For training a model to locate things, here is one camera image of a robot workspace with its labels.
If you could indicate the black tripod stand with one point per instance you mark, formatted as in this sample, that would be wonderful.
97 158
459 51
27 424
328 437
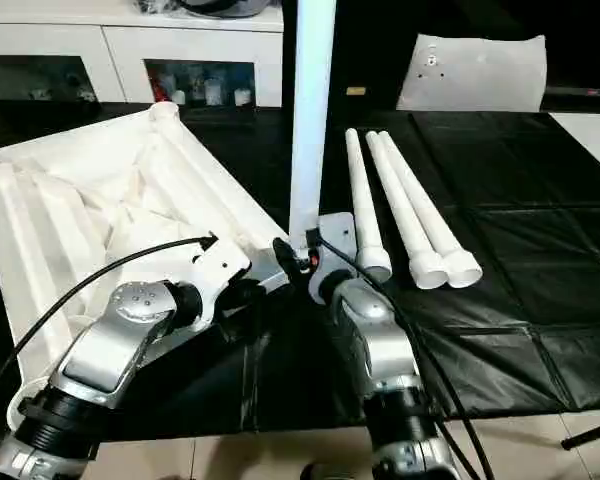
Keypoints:
590 434

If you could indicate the black work mat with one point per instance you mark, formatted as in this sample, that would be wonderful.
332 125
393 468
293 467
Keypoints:
505 225

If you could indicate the black bar with red mark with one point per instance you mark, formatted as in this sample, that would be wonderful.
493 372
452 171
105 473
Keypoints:
580 92

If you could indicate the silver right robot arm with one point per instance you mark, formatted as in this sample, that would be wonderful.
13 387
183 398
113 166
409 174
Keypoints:
380 350

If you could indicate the white flat panel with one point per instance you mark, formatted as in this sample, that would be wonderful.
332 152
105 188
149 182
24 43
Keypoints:
592 142

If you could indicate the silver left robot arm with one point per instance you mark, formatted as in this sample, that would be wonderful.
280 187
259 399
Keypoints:
110 350

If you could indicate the white plastic table leg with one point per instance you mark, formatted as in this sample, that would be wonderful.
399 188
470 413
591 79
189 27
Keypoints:
310 125
362 200
442 235
405 225

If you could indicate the white plastic table top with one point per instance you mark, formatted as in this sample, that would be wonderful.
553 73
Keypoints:
55 200

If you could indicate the white cabinet with glass doors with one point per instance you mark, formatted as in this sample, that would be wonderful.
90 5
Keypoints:
80 35

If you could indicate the black cabinet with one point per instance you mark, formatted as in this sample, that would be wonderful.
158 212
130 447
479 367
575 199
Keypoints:
370 50

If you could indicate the dark right robot foot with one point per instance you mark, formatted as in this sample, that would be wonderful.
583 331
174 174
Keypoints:
316 472

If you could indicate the small yellow label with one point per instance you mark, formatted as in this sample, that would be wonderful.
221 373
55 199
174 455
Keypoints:
356 91

